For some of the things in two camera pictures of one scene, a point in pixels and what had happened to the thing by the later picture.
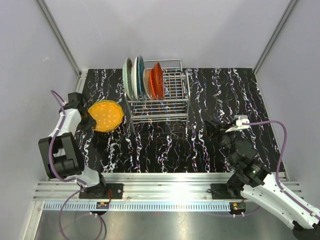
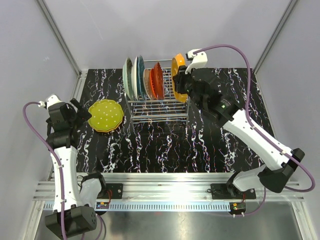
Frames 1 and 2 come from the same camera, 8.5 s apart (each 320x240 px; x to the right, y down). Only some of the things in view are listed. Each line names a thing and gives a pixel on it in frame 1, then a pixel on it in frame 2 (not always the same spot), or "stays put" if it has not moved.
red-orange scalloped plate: x=153 y=82 stays put
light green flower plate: x=127 y=75 stays put
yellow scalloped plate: x=108 y=114 → x=178 y=60
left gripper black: x=91 y=123 → x=83 y=113
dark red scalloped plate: x=158 y=81 stays put
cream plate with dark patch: x=146 y=82 stays put
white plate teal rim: x=133 y=77 stays put
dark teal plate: x=140 y=68 stays put
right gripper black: x=216 y=127 → x=180 y=77
